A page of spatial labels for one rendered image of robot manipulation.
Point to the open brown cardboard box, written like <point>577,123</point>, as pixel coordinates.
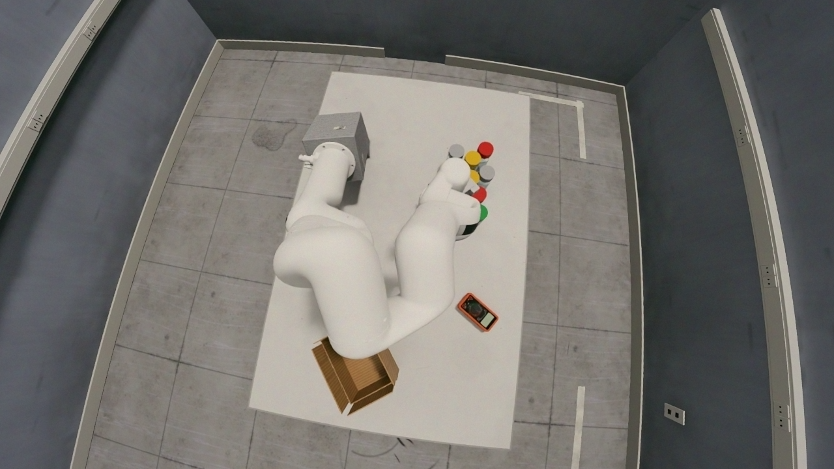
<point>359,382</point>

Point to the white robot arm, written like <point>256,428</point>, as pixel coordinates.
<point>343,265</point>

